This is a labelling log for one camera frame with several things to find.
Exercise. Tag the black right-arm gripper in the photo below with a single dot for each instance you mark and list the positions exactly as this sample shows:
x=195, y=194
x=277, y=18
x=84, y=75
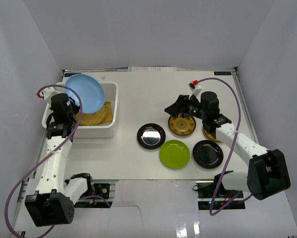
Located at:
x=181, y=105

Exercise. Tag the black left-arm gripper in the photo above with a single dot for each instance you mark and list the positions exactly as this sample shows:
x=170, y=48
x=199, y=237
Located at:
x=72, y=109

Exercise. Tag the yellow patterned plate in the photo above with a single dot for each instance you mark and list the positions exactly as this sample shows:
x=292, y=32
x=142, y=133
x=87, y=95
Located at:
x=210, y=135
x=182, y=126

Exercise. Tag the large blue plate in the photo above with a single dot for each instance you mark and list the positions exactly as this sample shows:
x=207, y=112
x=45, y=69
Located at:
x=89, y=90

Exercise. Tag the long woven bamboo tray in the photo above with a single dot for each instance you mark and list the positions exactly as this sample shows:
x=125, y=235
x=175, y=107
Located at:
x=109, y=115

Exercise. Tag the black plate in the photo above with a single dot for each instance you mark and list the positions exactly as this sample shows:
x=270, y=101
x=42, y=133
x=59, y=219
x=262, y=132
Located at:
x=151, y=136
x=207, y=154

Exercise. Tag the lime green plate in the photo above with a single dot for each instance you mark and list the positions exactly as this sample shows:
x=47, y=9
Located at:
x=174, y=154

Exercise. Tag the round woven bamboo plate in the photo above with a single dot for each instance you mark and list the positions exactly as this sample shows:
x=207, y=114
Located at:
x=93, y=119

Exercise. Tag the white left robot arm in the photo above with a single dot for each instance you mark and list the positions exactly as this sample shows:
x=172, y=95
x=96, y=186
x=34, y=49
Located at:
x=54, y=198

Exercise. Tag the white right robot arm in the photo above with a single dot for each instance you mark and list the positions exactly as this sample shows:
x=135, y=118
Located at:
x=267, y=172

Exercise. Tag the white plastic bin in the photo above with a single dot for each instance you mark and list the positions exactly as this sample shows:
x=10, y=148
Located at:
x=80, y=108

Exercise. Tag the dark blue left label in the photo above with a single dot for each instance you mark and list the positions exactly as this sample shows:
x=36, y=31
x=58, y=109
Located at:
x=70, y=74

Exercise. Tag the dark blue corner label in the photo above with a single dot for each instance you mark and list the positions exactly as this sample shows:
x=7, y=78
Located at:
x=222, y=73

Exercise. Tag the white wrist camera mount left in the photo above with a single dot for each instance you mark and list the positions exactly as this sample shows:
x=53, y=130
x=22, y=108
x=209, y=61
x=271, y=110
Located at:
x=47, y=93

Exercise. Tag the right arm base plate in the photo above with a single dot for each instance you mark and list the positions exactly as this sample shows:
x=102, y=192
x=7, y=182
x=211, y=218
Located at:
x=205, y=189

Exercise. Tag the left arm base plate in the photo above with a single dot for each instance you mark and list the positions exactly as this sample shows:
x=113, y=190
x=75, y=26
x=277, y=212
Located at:
x=102, y=190

